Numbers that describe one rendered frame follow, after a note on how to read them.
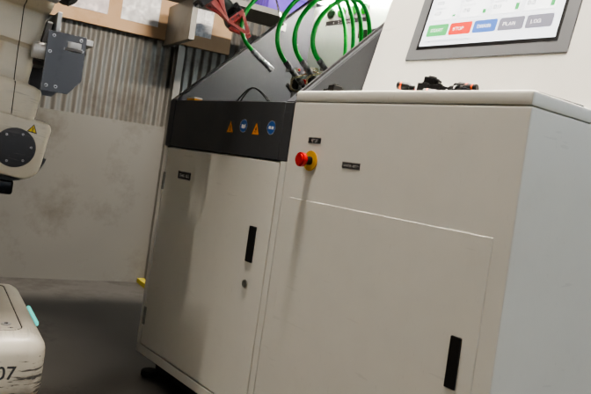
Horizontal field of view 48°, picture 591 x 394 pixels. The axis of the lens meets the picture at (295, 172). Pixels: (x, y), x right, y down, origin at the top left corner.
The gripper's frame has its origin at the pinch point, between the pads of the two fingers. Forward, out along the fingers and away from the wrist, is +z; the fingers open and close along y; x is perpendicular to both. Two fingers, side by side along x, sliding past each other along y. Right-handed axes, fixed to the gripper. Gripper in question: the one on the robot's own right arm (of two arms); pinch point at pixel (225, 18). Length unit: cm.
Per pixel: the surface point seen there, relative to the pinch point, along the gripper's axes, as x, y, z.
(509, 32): -68, 34, 38
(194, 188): 11, -37, 38
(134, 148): 182, -27, 35
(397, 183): -71, -13, 47
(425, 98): -75, 2, 35
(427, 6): -39, 37, 27
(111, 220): 181, -62, 59
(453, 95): -82, 4, 36
